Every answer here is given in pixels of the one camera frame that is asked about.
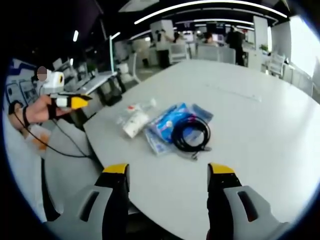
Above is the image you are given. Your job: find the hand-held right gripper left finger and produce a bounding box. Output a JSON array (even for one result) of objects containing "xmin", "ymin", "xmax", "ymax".
[{"xmin": 44, "ymin": 163, "xmax": 131, "ymax": 240}]

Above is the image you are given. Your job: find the person's left hand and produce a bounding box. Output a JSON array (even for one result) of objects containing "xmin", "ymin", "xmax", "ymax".
[{"xmin": 26, "ymin": 94, "xmax": 74, "ymax": 125}]

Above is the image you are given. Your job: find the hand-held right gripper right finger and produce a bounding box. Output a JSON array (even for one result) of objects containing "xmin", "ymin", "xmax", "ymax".
[{"xmin": 206, "ymin": 162, "xmax": 294, "ymax": 240}]

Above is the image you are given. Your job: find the blue plastic packet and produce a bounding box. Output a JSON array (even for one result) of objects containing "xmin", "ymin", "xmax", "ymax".
[{"xmin": 144, "ymin": 101, "xmax": 215, "ymax": 156}]

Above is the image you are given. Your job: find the white and orange object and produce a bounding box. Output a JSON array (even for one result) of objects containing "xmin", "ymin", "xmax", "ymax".
[{"xmin": 23, "ymin": 124, "xmax": 52, "ymax": 152}]

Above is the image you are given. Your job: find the clear plastic bag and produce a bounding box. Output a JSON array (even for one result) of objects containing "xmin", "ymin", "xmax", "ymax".
[{"xmin": 115, "ymin": 97, "xmax": 158, "ymax": 127}]

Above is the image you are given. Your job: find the black wrist strap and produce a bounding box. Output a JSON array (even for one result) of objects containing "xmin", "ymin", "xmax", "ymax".
[{"xmin": 8, "ymin": 100, "xmax": 29, "ymax": 129}]

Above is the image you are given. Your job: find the grey mesh office chair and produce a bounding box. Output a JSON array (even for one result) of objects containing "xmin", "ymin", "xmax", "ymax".
[{"xmin": 169, "ymin": 43, "xmax": 189, "ymax": 64}]

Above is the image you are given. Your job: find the white paper cup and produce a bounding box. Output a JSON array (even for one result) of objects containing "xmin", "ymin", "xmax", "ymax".
[{"xmin": 122, "ymin": 111, "xmax": 149, "ymax": 139}]

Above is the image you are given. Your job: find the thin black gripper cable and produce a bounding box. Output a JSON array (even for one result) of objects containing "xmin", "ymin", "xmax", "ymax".
[{"xmin": 13, "ymin": 109, "xmax": 94, "ymax": 159}]

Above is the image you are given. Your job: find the white office chair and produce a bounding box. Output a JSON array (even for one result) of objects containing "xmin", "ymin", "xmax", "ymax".
[
  {"xmin": 267, "ymin": 53, "xmax": 286, "ymax": 79},
  {"xmin": 116, "ymin": 51, "xmax": 141, "ymax": 84}
]

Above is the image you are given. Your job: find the curved ceiling light strip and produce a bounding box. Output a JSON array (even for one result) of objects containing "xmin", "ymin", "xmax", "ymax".
[{"xmin": 133, "ymin": 0, "xmax": 289, "ymax": 26}]

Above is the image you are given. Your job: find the white table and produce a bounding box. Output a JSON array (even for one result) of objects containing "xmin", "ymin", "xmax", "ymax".
[{"xmin": 83, "ymin": 59, "xmax": 320, "ymax": 240}]

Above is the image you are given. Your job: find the upright green-edged panel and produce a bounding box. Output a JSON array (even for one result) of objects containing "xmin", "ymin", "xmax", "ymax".
[{"xmin": 108, "ymin": 31, "xmax": 121, "ymax": 75}]

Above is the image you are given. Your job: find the long white desk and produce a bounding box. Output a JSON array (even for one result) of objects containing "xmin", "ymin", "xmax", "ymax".
[{"xmin": 74, "ymin": 70, "xmax": 119, "ymax": 94}]

